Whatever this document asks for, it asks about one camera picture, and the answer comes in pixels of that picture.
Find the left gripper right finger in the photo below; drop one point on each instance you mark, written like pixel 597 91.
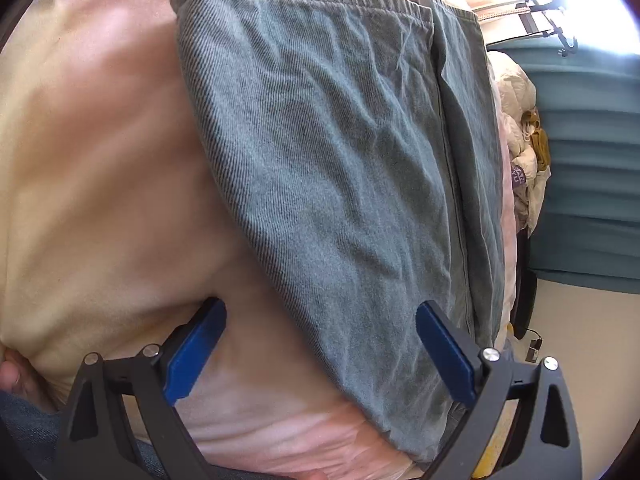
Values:
pixel 542 441

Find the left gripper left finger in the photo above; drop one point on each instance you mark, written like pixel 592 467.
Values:
pixel 96 440

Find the blue denim jeans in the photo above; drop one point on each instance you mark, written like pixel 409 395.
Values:
pixel 355 143

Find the pile of beige clothes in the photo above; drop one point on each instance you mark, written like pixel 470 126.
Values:
pixel 527 142

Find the metal clothes rack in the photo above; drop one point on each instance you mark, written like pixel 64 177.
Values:
pixel 542 19

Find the person's left hand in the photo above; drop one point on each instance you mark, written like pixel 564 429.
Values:
pixel 19 378

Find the teal curtain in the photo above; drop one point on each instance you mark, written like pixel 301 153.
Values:
pixel 588 231

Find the pink tie-dye duvet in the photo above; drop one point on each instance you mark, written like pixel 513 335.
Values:
pixel 114 232

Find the wall socket with plug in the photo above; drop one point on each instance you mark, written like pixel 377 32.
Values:
pixel 534 346

